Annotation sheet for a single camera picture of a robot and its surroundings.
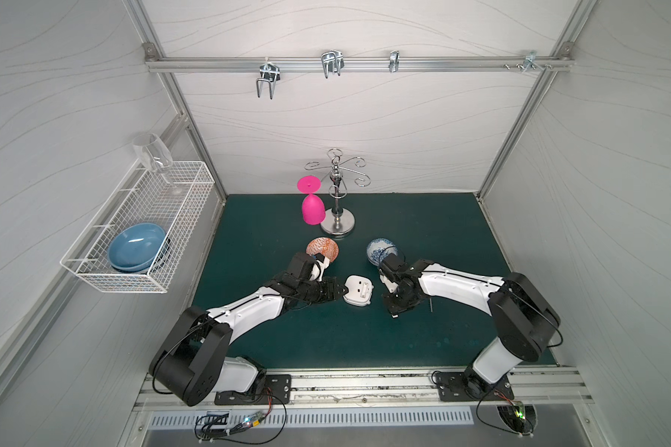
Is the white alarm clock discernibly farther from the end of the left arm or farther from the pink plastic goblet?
the pink plastic goblet

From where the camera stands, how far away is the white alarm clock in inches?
35.3

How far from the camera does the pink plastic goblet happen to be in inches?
33.8

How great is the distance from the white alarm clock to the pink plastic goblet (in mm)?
236
